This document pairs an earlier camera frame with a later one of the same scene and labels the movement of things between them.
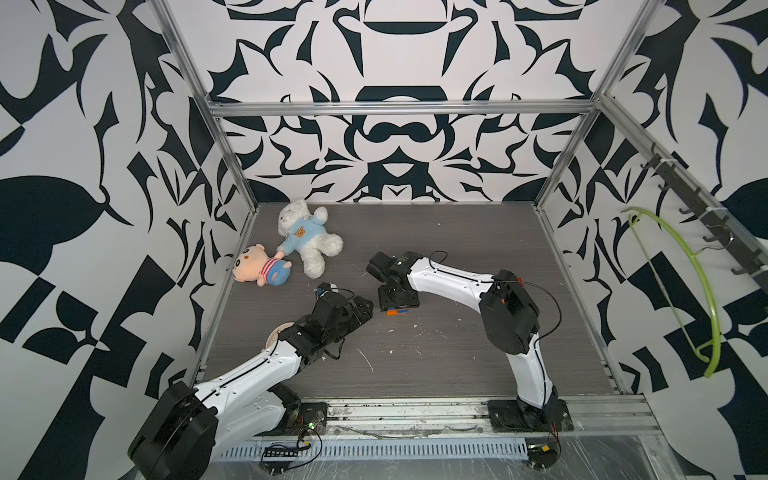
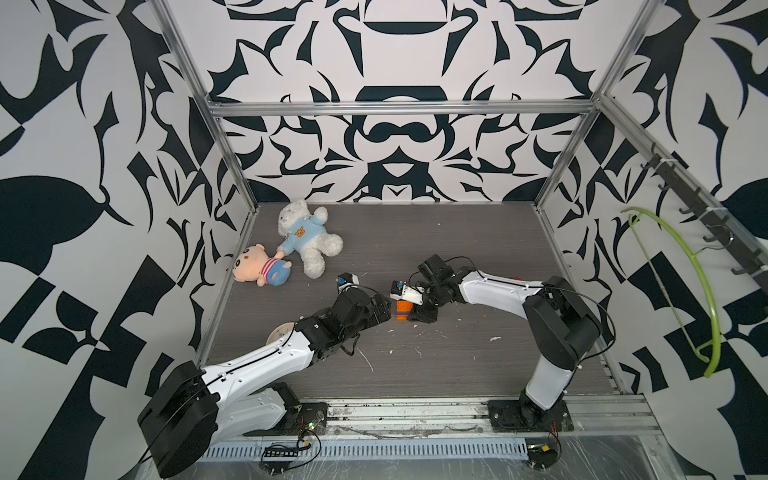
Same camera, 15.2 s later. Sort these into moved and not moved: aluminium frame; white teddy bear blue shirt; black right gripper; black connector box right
Moved: black right gripper
Not moved: aluminium frame; black connector box right; white teddy bear blue shirt
